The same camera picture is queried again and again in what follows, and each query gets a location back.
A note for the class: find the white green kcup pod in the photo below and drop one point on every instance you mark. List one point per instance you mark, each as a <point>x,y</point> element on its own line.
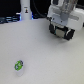
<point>19,67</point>

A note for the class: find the black kcup holder drawer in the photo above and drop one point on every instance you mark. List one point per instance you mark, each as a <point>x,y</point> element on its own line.
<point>60,32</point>

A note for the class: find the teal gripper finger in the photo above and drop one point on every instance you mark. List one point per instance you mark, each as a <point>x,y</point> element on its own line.
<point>70,34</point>
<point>52,29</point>

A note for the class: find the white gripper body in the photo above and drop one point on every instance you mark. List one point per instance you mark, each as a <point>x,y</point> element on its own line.
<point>64,13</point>

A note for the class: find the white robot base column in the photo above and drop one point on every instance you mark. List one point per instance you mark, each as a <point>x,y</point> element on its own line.
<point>26,13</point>

